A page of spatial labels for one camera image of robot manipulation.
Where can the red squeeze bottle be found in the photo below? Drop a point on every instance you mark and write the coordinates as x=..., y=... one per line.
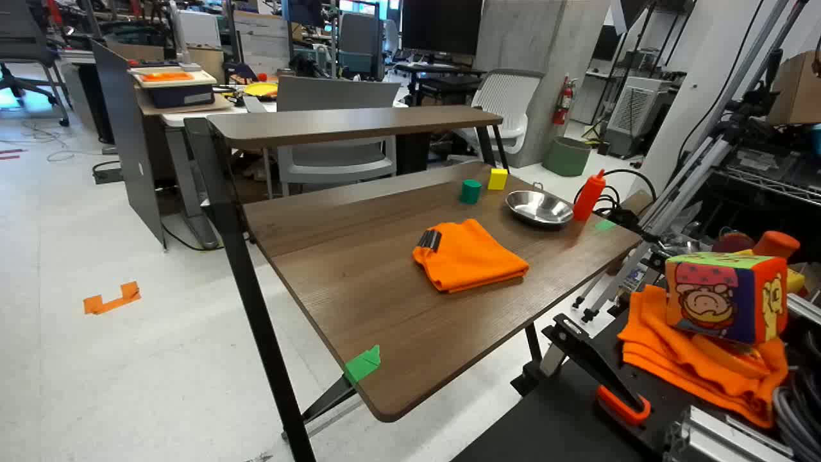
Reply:
x=588, y=197

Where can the round silver metal pan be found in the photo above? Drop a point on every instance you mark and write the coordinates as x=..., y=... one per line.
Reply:
x=537, y=209

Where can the folded orange cloth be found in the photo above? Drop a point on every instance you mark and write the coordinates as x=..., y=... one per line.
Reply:
x=472, y=256

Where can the yellow cup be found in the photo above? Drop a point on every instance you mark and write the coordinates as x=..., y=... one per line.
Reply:
x=472, y=191

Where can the dark wood desk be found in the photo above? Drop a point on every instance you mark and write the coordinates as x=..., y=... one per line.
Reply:
x=361, y=283

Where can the yellow cube block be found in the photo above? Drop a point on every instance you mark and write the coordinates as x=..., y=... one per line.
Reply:
x=498, y=177

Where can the grey white plastic chair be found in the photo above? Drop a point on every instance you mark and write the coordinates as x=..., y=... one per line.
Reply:
x=338, y=154

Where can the raised wooden desk shelf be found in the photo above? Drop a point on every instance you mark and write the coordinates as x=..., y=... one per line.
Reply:
x=343, y=123

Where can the large green tape piece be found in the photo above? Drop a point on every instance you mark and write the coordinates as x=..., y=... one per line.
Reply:
x=364, y=366

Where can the white shell chair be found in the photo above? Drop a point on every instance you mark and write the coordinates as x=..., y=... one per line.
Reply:
x=509, y=109

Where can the green waste bin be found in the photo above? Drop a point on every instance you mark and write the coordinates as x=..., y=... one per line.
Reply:
x=569, y=158

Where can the small green tape piece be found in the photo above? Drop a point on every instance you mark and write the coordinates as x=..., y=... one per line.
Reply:
x=606, y=225

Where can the red fire extinguisher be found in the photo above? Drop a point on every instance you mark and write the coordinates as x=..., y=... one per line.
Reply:
x=563, y=103

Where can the black computer monitor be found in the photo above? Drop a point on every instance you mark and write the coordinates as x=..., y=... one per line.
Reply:
x=442, y=26

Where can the box with orange lid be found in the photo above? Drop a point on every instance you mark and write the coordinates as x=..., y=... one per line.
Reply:
x=176, y=86

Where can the dark upright divider panel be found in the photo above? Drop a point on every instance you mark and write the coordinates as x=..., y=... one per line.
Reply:
x=129, y=144

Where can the orange floor tape marker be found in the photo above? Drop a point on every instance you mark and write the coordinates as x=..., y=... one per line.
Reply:
x=112, y=299

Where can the crumpled orange cloth pile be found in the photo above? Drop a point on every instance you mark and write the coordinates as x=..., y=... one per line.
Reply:
x=696, y=356

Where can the colourful plush cube toy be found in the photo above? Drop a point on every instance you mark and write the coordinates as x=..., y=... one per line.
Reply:
x=727, y=297

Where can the brown cardboard box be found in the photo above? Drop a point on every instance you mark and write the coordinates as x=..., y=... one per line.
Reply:
x=797, y=89

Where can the black office chair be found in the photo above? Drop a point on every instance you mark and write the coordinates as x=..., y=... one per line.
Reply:
x=26, y=52

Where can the aluminium tripod frame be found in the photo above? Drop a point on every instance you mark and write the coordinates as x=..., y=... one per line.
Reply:
x=683, y=182

